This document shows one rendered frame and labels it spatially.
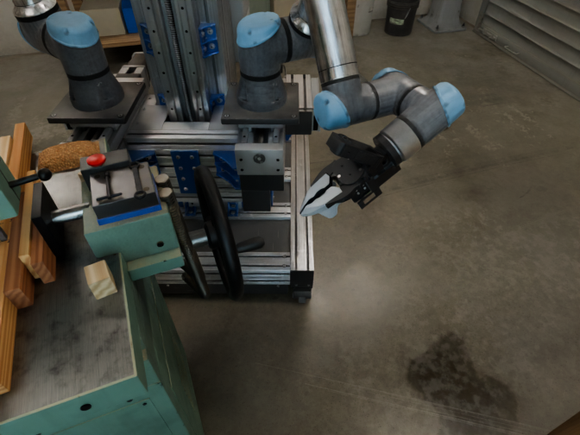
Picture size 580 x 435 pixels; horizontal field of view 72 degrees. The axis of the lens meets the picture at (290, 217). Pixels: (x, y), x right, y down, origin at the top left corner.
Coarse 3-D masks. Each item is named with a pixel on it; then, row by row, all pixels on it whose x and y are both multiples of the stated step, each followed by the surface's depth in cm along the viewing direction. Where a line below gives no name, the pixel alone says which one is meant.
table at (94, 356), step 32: (32, 160) 86; (64, 192) 79; (64, 224) 73; (64, 256) 68; (160, 256) 71; (64, 288) 63; (128, 288) 65; (32, 320) 59; (64, 320) 59; (96, 320) 59; (128, 320) 59; (32, 352) 56; (64, 352) 56; (96, 352) 56; (128, 352) 56; (32, 384) 52; (64, 384) 52; (96, 384) 52; (128, 384) 54; (0, 416) 50; (32, 416) 50; (64, 416) 53
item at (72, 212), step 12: (36, 192) 65; (48, 192) 68; (36, 204) 63; (48, 204) 66; (84, 204) 68; (36, 216) 61; (48, 216) 65; (60, 216) 66; (72, 216) 67; (48, 228) 63; (60, 228) 69; (48, 240) 64; (60, 240) 67; (60, 252) 67
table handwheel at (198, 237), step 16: (208, 176) 74; (208, 192) 71; (208, 208) 93; (224, 208) 71; (208, 224) 81; (224, 224) 70; (192, 240) 80; (208, 240) 81; (224, 240) 70; (224, 256) 70; (224, 272) 91; (240, 272) 73; (240, 288) 75
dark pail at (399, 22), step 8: (392, 0) 363; (400, 0) 365; (408, 0) 363; (416, 0) 356; (392, 8) 349; (400, 8) 346; (408, 8) 345; (416, 8) 349; (392, 16) 355; (400, 16) 351; (408, 16) 351; (392, 24) 359; (400, 24) 356; (408, 24) 357; (392, 32) 363; (400, 32) 360; (408, 32) 363
